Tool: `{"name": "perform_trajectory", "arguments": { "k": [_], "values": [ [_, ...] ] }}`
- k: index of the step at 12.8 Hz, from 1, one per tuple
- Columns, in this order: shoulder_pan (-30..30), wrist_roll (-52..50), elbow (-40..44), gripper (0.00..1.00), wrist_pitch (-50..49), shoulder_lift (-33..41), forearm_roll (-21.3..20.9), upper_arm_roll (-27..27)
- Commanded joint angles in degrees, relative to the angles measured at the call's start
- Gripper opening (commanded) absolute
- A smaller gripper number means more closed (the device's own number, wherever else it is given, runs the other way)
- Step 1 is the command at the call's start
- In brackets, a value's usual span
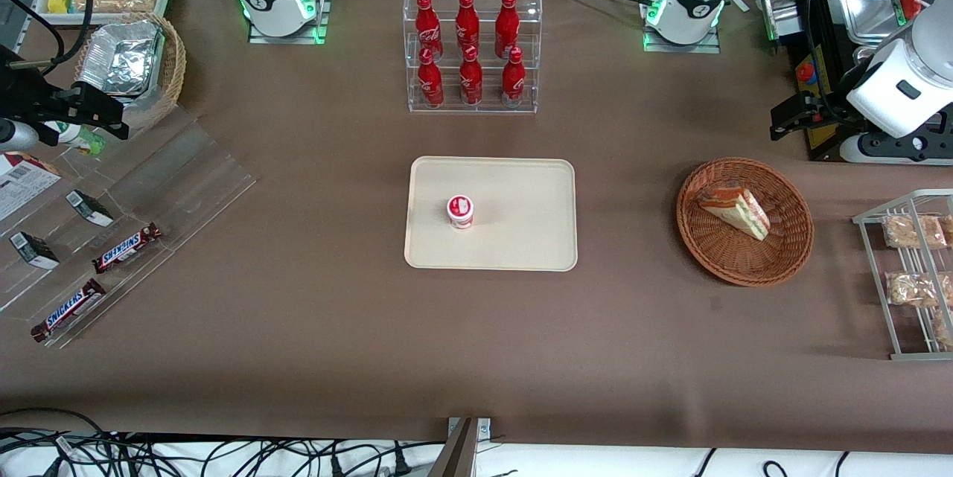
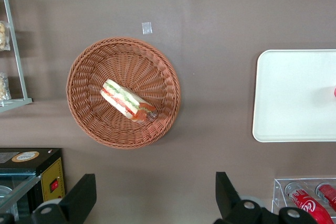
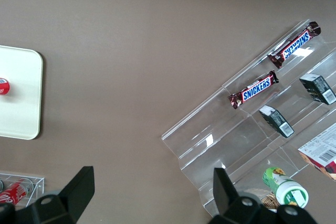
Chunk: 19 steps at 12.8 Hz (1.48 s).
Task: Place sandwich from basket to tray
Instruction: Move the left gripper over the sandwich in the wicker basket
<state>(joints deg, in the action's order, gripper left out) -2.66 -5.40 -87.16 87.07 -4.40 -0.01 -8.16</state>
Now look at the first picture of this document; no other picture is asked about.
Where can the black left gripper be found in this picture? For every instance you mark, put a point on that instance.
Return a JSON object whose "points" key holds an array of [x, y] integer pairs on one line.
{"points": [[825, 105]]}

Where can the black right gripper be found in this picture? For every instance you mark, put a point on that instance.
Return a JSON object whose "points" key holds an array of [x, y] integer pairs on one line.
{"points": [[24, 99]]}

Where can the triangle sandwich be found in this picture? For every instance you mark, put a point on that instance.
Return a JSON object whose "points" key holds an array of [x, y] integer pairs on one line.
{"points": [[737, 210]]}

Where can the light tan wicker basket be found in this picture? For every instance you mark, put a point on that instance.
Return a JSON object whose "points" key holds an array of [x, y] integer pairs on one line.
{"points": [[173, 68]]}

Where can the brown wicker basket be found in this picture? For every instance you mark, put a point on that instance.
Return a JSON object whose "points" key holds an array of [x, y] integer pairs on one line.
{"points": [[722, 254]]}

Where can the beige plastic tray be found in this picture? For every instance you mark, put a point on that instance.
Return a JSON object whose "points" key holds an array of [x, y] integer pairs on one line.
{"points": [[514, 239]]}

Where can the green white small bottle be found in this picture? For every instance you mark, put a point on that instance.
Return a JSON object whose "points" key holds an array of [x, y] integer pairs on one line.
{"points": [[78, 138]]}

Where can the silver foil pack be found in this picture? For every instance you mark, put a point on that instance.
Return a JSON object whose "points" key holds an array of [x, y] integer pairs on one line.
{"points": [[119, 56]]}

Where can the small black white box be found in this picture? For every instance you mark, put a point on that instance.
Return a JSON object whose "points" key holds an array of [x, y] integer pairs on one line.
{"points": [[33, 250], [89, 207]]}

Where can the black food warmer appliance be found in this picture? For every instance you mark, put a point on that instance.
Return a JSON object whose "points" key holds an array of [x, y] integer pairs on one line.
{"points": [[819, 30]]}

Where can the clear acrylic display stand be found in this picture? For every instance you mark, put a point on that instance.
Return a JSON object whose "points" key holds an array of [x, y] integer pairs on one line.
{"points": [[186, 179]]}

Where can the silver metal box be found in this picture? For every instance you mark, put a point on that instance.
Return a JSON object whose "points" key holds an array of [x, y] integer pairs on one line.
{"points": [[780, 19]]}

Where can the white printed carton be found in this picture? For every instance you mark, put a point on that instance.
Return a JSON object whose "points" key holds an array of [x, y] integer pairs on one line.
{"points": [[22, 183]]}

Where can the white small tag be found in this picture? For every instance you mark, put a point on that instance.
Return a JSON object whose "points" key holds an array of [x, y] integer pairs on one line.
{"points": [[741, 2]]}

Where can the brown snickers bar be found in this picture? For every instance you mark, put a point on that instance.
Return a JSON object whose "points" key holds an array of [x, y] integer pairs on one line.
{"points": [[68, 310], [126, 248]]}

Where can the clear bag brown snack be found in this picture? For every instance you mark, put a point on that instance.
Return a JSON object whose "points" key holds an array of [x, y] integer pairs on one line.
{"points": [[912, 231], [912, 289], [944, 328]]}

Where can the clear acrylic bottle rack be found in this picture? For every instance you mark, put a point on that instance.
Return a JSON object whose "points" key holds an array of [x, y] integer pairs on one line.
{"points": [[536, 38]]}

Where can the red cola bottle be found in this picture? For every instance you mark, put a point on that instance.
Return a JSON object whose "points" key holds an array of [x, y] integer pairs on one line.
{"points": [[467, 21], [429, 82], [507, 21], [513, 82], [426, 23], [470, 81]]}

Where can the brown table cover sheet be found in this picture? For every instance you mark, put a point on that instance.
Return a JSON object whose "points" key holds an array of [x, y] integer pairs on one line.
{"points": [[298, 358]]}

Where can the red white yogurt cup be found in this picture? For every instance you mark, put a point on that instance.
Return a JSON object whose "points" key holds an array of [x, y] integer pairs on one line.
{"points": [[460, 212]]}

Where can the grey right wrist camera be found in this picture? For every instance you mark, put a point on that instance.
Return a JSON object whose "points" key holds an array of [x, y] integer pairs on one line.
{"points": [[16, 136]]}

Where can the metal table clamp bracket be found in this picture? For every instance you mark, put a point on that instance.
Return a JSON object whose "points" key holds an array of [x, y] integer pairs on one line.
{"points": [[484, 429]]}

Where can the dark camera mount pole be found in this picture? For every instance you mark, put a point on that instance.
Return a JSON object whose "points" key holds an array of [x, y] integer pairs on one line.
{"points": [[458, 455]]}

